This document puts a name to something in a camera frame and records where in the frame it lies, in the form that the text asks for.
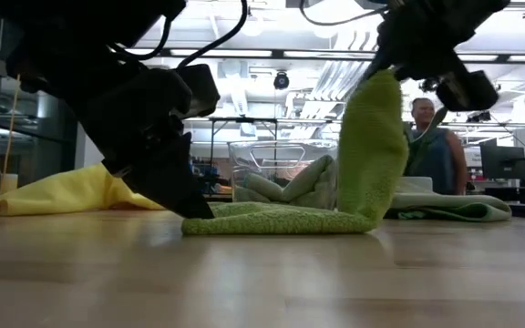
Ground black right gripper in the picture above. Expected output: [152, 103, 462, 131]
[361, 0, 473, 86]

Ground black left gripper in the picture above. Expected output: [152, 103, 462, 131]
[77, 67, 216, 220]

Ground lime green microfiber towel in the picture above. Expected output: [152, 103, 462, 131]
[180, 67, 410, 237]

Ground pale green teal-edged towel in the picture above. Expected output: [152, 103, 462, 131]
[233, 154, 342, 211]
[383, 176, 513, 223]

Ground yellow microfiber towel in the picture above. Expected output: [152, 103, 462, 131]
[0, 162, 167, 218]

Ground round black ceiling fixture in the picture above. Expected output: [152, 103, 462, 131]
[273, 71, 291, 91]

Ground clear plastic bin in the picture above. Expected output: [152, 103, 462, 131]
[228, 139, 344, 204]

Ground person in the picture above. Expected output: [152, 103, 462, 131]
[402, 97, 469, 197]

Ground black ceiling track lights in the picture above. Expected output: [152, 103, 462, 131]
[466, 110, 492, 124]

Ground black computer monitor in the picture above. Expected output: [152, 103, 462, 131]
[479, 144, 525, 181]

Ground pale plastic cup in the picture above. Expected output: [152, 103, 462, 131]
[0, 172, 19, 196]

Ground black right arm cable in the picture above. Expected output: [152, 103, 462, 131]
[298, 0, 390, 27]

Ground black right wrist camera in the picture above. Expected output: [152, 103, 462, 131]
[434, 69, 500, 113]

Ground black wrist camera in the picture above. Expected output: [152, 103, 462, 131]
[174, 63, 222, 120]
[434, 69, 500, 113]

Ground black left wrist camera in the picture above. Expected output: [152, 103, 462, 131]
[174, 63, 222, 120]

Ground black background table frame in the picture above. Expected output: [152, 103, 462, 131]
[209, 117, 279, 192]

